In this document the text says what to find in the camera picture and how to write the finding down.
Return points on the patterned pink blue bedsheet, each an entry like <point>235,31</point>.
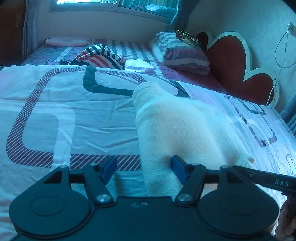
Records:
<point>75,116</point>

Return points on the striped purple mattress sheet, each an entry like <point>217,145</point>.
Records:
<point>50,55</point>

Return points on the red white heart headboard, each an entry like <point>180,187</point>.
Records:
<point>231,65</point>

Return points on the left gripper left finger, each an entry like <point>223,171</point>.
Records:
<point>96,177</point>

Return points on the cream knit sweater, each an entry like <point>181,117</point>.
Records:
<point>197,132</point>

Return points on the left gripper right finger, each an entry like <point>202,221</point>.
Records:
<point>192,179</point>

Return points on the striped folded pillow stack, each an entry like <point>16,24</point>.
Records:
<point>173,53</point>

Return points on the right grey curtain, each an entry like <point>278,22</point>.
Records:
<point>181,18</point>

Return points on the gold shiny bag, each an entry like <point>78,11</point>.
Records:
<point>187,38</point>

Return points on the window with frame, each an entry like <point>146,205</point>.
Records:
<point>163,11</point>

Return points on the dark wooden wardrobe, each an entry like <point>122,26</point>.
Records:
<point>12,18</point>

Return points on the striped red black garment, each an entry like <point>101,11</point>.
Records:
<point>98,55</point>

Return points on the person right hand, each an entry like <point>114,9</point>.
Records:
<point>285,229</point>

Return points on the left grey curtain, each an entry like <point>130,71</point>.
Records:
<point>30,38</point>

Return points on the white folded garment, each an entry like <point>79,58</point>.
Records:
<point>139,66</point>

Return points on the grey curtain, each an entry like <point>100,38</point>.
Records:
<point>181,18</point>
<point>30,38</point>

